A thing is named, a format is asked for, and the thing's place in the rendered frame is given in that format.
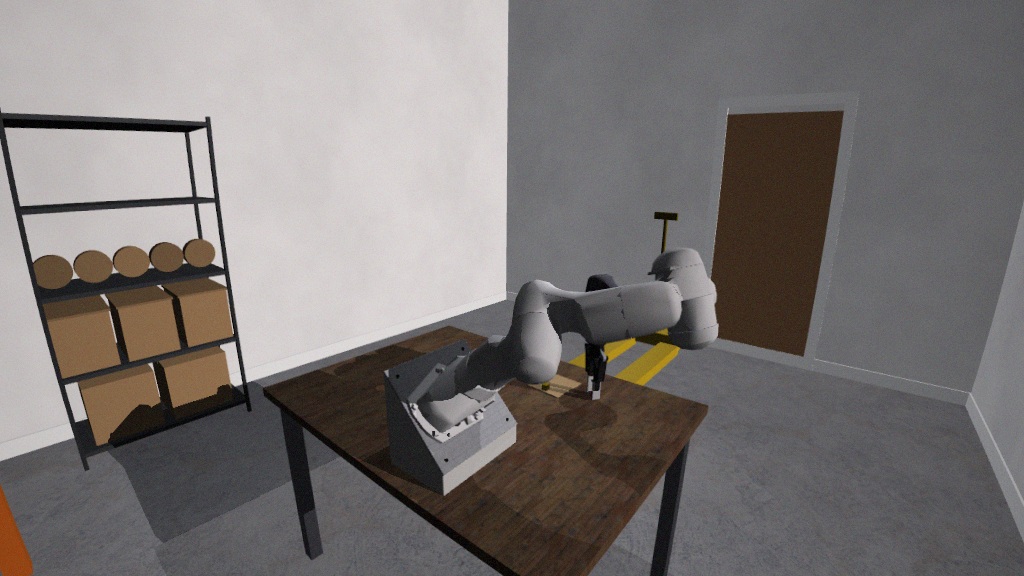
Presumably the tan flat mat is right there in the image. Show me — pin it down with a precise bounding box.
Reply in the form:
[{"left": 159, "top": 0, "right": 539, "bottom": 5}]
[{"left": 526, "top": 374, "right": 581, "bottom": 398}]

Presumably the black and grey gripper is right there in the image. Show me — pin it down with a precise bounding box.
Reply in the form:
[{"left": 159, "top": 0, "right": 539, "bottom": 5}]
[{"left": 585, "top": 339, "right": 608, "bottom": 400}]

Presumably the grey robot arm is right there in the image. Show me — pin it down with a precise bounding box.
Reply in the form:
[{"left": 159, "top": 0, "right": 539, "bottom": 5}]
[{"left": 407, "top": 247, "right": 719, "bottom": 444}]

